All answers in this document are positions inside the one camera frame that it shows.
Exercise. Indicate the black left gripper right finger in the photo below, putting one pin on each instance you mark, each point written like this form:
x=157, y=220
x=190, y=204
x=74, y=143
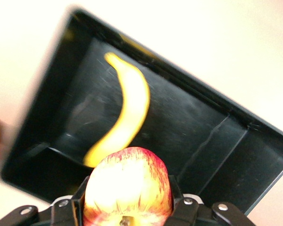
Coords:
x=202, y=214

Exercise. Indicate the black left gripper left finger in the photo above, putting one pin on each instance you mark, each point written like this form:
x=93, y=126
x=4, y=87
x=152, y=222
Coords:
x=61, y=212

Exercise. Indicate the red yellow apple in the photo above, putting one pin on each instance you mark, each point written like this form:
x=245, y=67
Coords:
x=127, y=183

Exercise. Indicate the black plastic box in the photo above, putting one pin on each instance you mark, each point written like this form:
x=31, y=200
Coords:
x=191, y=113

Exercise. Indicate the yellow banana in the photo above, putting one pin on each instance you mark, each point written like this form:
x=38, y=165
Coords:
x=134, y=99

